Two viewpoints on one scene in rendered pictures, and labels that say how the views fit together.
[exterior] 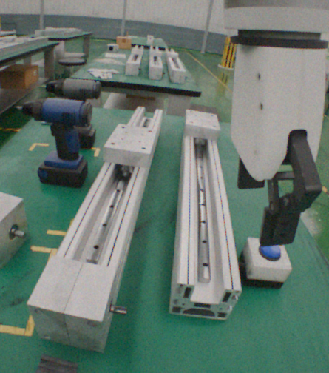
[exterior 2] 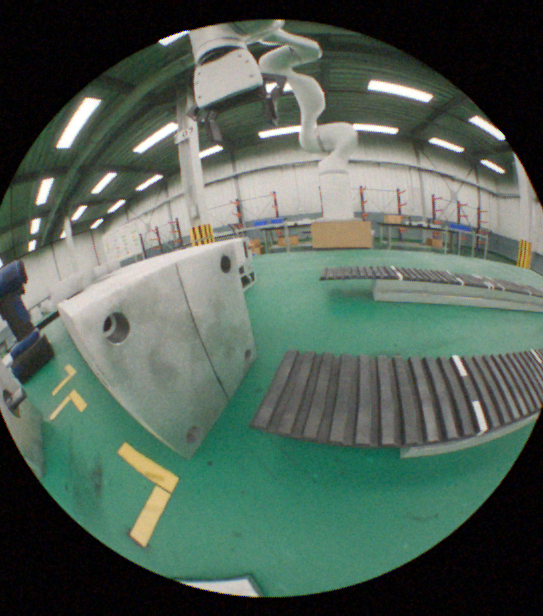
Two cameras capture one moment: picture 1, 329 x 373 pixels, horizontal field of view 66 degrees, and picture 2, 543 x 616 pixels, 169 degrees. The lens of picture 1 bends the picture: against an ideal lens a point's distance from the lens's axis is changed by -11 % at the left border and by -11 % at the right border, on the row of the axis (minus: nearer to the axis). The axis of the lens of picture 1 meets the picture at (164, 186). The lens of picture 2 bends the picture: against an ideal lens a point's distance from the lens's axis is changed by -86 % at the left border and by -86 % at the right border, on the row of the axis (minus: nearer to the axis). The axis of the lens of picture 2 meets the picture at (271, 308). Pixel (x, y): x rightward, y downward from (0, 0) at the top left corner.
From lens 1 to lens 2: 0.36 m
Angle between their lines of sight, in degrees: 56
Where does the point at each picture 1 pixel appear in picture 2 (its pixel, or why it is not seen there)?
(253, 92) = (237, 61)
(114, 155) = (61, 290)
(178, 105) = not seen: hidden behind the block
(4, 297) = (82, 496)
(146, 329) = not seen: hidden behind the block
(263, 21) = (236, 44)
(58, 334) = (200, 388)
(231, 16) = (218, 43)
